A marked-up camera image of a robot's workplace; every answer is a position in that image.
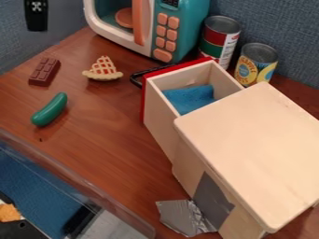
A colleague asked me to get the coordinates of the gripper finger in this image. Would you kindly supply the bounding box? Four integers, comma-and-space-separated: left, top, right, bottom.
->
22, 0, 50, 33

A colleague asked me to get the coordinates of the drawer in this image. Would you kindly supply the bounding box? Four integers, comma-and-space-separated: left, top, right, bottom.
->
128, 56, 246, 165

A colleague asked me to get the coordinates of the brown toy chocolate bar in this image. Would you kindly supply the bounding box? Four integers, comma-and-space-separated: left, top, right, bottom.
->
27, 56, 62, 88

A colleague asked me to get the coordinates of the toy pie slice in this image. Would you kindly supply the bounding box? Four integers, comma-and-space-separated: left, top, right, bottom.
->
80, 55, 125, 82

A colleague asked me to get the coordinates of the green toy pickle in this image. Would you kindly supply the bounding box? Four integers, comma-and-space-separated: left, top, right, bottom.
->
30, 91, 69, 128

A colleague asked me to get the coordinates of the toy microwave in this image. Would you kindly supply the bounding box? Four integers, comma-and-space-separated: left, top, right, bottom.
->
82, 0, 213, 64

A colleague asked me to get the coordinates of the blue cloth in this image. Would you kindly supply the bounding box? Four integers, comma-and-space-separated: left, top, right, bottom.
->
160, 83, 218, 117

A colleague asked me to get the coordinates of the red and green can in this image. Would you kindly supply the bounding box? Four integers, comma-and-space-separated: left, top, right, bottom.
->
197, 15, 243, 71

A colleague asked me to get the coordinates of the yellow and blue can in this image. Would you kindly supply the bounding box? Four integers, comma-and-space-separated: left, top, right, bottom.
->
232, 42, 280, 89

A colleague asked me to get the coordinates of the grey tape piece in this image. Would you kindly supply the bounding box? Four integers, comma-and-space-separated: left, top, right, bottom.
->
154, 170, 237, 238

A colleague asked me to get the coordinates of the cabinet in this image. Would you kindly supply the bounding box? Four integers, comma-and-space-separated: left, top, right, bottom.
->
171, 81, 319, 239

